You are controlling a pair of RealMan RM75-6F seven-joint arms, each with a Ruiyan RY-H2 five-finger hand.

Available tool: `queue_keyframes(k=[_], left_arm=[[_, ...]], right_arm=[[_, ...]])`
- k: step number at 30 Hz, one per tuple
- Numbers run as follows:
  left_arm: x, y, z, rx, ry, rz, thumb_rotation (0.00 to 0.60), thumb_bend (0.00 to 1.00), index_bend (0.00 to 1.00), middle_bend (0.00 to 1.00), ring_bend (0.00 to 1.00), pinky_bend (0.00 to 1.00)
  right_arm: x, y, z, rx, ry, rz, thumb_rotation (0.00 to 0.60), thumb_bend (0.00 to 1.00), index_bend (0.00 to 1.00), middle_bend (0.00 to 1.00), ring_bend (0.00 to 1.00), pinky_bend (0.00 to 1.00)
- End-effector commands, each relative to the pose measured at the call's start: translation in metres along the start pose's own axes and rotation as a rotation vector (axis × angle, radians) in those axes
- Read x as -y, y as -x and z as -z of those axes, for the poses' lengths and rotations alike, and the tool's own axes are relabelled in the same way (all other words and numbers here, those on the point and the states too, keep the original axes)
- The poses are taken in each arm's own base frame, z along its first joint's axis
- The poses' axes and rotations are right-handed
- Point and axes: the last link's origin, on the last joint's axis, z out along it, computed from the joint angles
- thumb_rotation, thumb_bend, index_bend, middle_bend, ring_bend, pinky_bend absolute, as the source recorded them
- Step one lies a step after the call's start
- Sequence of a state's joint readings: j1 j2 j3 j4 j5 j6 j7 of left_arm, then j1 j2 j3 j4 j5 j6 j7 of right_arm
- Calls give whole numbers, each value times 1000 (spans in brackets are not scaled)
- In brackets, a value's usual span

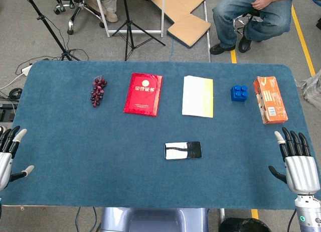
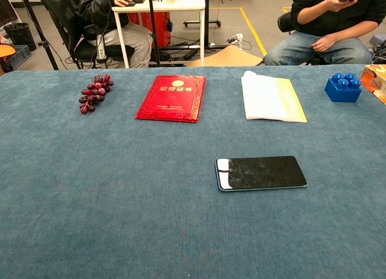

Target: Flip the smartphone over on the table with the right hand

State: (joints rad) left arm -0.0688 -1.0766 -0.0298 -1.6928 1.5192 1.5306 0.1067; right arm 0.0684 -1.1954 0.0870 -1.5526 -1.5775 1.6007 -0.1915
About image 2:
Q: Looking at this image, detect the red certificate folder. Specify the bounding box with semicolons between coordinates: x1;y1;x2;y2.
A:
134;75;207;124

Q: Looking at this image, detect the person in blue jeans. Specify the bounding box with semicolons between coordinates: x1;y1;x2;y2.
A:
264;0;386;66

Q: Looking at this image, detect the red hard case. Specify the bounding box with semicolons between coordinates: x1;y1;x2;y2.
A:
128;11;171;49

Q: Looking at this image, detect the dark red grape bunch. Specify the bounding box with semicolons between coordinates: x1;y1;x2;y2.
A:
78;74;115;115

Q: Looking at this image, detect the white desk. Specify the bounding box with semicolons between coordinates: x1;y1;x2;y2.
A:
111;0;206;69

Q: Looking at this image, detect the orange cardboard box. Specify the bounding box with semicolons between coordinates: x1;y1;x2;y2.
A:
360;64;386;106

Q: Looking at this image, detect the blue toy building block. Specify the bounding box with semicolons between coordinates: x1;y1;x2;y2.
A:
324;72;362;103

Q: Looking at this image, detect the black round stool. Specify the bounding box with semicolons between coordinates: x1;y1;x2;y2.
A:
277;11;298;35

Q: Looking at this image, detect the black tripod stand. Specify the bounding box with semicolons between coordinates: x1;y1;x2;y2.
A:
17;0;60;71
147;0;162;67

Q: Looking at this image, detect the black waste bin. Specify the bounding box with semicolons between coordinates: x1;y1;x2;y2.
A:
3;22;37;53

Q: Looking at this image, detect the black smartphone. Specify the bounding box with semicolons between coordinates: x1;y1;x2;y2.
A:
215;155;309;192

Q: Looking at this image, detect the brown cardboard sheet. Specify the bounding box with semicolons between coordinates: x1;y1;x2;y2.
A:
183;45;264;68

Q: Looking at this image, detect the person in grey trousers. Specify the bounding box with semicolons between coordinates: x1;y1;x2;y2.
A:
66;0;154;69

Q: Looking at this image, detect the office chair base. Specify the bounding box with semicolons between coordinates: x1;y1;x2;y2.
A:
32;0;135;70

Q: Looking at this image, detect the blue table cloth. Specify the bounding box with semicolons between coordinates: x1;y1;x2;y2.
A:
0;63;386;279

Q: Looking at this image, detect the white and yellow paper pad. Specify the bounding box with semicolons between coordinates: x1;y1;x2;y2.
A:
241;70;308;123

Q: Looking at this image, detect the grey plastic crate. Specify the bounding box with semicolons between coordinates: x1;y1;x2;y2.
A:
5;45;33;71

